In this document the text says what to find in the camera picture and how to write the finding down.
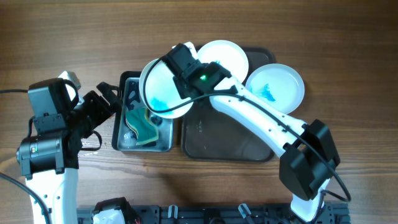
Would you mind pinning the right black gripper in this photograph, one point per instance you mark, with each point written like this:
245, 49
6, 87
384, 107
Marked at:
181, 88

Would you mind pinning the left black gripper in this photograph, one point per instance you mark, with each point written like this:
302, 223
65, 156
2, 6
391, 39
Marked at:
104, 111

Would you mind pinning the green yellow sponge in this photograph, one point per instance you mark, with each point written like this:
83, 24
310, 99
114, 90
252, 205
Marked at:
138, 121

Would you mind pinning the white plate blue smear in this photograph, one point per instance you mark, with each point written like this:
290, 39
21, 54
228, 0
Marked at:
278, 85

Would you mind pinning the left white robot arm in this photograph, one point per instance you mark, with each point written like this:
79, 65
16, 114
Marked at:
49, 160

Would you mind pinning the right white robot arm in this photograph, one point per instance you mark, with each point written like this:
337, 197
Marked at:
307, 152

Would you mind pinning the black soapy water tray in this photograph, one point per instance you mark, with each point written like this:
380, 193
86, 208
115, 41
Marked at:
124, 138

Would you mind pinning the brown serving tray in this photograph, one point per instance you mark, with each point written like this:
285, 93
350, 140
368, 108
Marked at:
209, 135

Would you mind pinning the white plate blue streak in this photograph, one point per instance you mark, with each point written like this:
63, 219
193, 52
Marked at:
228, 54

